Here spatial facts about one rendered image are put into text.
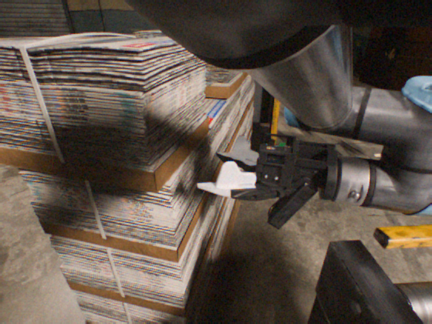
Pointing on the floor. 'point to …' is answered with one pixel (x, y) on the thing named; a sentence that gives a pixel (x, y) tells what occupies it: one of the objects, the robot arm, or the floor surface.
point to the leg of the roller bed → (317, 315)
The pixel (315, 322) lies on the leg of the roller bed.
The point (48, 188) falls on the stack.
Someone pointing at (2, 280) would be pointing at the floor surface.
